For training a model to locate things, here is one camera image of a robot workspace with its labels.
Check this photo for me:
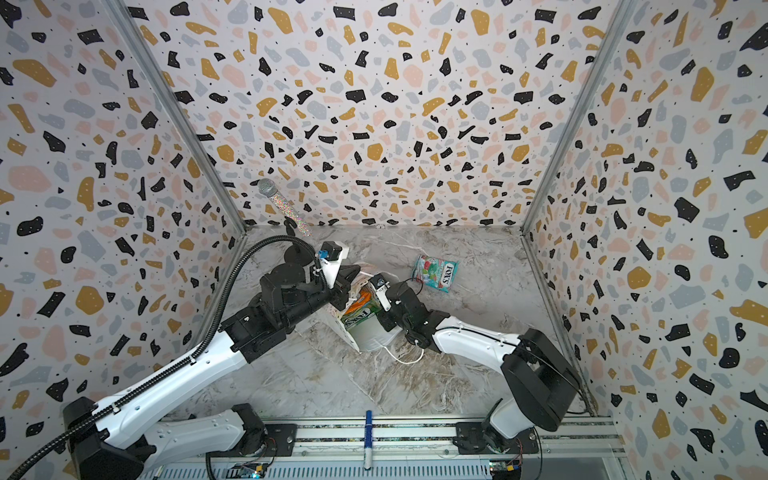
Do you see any green Fox's candy bag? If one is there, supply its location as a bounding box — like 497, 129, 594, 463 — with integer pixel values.
340, 307, 376, 330

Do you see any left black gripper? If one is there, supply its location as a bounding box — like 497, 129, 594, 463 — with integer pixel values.
282, 262, 361, 331

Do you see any teal fruit Fox's candy bag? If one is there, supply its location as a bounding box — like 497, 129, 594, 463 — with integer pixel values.
412, 255, 459, 292

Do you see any green circuit board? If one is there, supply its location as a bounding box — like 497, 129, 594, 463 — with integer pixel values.
228, 462, 269, 479

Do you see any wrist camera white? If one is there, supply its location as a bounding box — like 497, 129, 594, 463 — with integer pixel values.
368, 273, 391, 311
317, 241, 349, 288

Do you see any white paper gift bag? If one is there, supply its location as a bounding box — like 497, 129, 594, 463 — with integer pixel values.
321, 263, 423, 365

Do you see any blue marker pen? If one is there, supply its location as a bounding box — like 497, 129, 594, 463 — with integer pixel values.
363, 410, 373, 471

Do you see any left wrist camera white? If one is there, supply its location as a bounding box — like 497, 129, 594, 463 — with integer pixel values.
317, 241, 349, 288

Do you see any black corrugated cable conduit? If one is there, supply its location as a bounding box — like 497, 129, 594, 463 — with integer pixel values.
5, 235, 328, 480

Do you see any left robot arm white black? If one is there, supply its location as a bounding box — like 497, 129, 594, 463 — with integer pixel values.
64, 261, 360, 479

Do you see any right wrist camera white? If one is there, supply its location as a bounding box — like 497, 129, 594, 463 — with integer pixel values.
368, 273, 391, 311

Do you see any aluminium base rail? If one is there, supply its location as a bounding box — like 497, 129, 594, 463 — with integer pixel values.
137, 415, 637, 480

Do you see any glitter microphone on stand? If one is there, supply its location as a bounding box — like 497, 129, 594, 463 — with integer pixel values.
257, 179, 313, 266

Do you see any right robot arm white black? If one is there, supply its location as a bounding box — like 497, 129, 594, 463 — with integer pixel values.
369, 275, 582, 453

